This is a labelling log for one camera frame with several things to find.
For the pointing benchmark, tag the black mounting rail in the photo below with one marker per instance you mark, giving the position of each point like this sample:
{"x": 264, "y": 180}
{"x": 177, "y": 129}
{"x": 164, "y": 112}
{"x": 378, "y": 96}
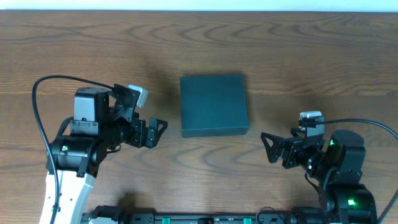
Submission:
{"x": 148, "y": 218}

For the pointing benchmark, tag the dark green box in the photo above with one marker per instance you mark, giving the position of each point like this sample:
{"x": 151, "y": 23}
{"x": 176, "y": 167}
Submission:
{"x": 213, "y": 105}

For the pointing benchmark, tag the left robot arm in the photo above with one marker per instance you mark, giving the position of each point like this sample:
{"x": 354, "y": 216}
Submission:
{"x": 71, "y": 176}

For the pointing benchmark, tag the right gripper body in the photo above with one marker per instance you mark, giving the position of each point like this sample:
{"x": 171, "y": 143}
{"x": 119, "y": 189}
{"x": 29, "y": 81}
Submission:
{"x": 290, "y": 152}

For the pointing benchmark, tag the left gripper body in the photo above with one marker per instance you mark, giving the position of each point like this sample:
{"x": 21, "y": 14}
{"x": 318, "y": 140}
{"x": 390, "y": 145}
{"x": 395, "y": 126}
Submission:
{"x": 138, "y": 133}

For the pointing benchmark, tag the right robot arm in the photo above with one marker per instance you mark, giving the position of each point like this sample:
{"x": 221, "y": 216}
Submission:
{"x": 336, "y": 165}

